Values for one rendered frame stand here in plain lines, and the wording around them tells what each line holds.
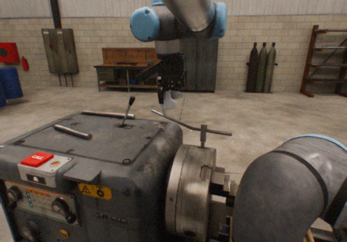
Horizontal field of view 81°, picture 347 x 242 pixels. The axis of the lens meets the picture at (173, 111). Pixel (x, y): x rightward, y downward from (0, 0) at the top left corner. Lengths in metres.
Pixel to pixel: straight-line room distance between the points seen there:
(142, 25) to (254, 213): 0.42
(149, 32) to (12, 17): 9.37
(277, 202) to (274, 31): 7.35
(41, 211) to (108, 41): 7.17
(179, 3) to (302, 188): 0.31
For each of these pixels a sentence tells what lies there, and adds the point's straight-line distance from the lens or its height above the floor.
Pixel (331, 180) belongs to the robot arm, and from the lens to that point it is 0.40.
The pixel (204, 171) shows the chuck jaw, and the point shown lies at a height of 1.21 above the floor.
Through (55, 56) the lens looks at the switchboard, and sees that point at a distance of 8.51.
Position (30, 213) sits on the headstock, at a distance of 0.96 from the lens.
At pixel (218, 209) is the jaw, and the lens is 0.79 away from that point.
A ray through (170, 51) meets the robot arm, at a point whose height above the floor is 1.57.
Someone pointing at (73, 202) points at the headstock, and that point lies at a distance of 0.76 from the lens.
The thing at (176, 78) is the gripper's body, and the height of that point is 1.48.
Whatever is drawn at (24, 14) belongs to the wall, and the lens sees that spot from 9.48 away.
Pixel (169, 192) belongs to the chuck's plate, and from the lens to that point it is 0.66.
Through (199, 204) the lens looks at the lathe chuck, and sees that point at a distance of 0.65.
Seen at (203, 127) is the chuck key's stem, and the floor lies 1.31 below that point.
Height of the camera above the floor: 1.59
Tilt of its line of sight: 19 degrees down
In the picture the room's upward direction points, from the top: straight up
